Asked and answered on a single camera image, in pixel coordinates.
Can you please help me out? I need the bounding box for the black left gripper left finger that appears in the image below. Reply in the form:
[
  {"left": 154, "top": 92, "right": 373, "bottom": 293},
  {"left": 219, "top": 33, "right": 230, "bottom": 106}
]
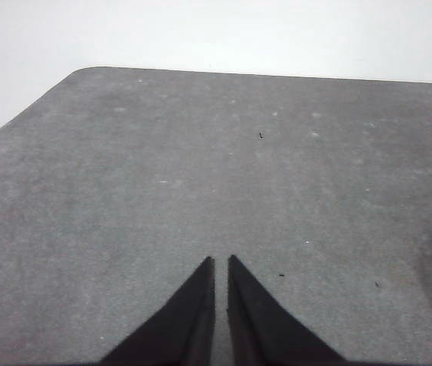
[{"left": 98, "top": 256, "right": 217, "bottom": 366}]

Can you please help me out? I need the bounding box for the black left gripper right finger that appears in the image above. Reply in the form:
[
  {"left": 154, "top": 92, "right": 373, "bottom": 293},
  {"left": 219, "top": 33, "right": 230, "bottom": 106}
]
[{"left": 226, "top": 254, "right": 350, "bottom": 366}]

